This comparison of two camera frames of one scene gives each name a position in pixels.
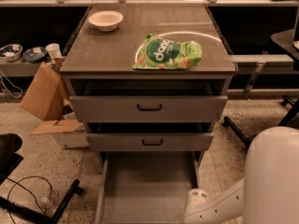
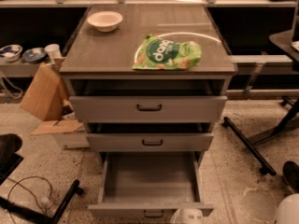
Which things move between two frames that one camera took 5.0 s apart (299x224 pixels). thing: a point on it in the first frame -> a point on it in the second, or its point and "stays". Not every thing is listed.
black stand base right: [290, 115] stays
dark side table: [289, 39] stays
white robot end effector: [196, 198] -> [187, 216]
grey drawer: [146, 187] stays
